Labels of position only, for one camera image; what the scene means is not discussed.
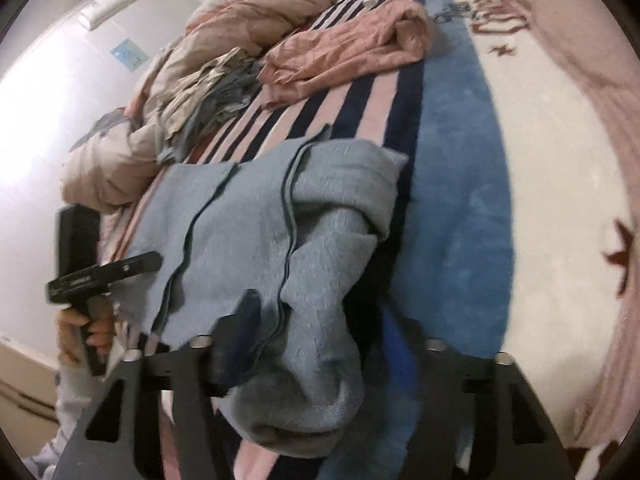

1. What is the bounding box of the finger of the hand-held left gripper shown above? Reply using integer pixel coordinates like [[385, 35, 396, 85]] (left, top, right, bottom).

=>
[[122, 251, 164, 281]]

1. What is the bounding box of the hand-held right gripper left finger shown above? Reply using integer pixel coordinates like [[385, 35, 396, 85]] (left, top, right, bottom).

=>
[[52, 290, 261, 480]]

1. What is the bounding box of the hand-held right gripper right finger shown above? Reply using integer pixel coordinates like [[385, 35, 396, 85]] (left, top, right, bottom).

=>
[[380, 305, 576, 480]]

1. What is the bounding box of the person's left forearm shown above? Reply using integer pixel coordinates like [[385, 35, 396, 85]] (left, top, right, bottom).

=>
[[22, 362, 108, 480]]

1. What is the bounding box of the person's left hand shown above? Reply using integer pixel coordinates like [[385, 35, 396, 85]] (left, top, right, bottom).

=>
[[57, 309, 116, 363]]

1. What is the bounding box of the pink and grey duvet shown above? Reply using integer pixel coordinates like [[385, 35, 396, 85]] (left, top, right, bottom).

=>
[[60, 0, 346, 216]]

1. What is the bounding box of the striped plush blanket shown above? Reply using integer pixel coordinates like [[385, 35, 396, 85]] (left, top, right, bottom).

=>
[[95, 0, 631, 480]]

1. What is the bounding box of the wooden furniture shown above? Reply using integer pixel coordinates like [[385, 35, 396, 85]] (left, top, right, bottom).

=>
[[0, 342, 61, 421]]

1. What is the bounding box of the beige patterned cloth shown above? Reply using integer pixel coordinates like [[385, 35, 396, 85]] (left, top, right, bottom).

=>
[[157, 47, 266, 146]]

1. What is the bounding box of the white air conditioner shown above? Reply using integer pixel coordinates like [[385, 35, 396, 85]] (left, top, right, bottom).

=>
[[77, 0, 166, 28]]

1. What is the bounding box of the pink plaid garment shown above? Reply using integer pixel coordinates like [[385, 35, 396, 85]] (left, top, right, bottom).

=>
[[257, 0, 433, 111]]

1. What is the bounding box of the pink bed sheet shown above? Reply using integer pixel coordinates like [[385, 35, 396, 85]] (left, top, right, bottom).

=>
[[500, 0, 640, 451]]

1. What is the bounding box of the blue wall poster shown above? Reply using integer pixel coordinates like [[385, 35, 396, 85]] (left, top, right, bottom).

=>
[[110, 37, 151, 71]]

